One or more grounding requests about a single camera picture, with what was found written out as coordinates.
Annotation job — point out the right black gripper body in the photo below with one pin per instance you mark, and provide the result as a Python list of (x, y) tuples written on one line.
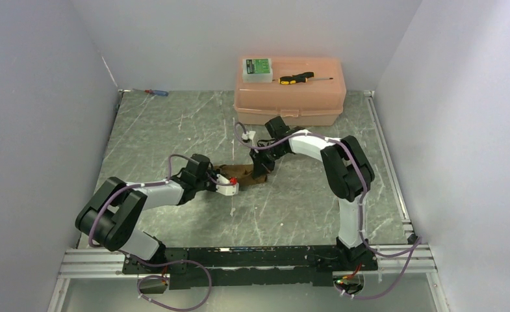
[(266, 158)]

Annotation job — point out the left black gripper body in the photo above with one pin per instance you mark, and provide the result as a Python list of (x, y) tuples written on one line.
[(208, 182)]

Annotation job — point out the brown cloth napkin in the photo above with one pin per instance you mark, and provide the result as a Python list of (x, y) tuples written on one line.
[(241, 173)]

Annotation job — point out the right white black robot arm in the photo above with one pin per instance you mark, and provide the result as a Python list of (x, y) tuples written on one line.
[(347, 170)]

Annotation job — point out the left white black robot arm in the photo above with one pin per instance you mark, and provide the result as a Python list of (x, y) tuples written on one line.
[(110, 217)]

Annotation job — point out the pink plastic storage box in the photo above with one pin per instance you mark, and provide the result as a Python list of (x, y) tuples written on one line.
[(304, 104)]

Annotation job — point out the green white small box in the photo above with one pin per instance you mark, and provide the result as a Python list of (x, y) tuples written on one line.
[(257, 70)]

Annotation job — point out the yellow black screwdriver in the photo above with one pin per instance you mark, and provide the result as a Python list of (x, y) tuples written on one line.
[(301, 78)]

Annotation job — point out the blue red screwdriver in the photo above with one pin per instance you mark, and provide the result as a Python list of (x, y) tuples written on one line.
[(152, 92)]

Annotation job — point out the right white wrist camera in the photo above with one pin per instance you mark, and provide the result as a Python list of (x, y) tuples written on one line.
[(248, 136)]

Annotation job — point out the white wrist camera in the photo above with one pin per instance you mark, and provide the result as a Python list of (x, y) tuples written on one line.
[(248, 136), (227, 186)]

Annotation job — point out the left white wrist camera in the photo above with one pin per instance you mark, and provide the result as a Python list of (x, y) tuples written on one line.
[(227, 186)]

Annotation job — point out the aluminium frame rail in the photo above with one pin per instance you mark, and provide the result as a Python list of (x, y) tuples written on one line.
[(100, 264)]

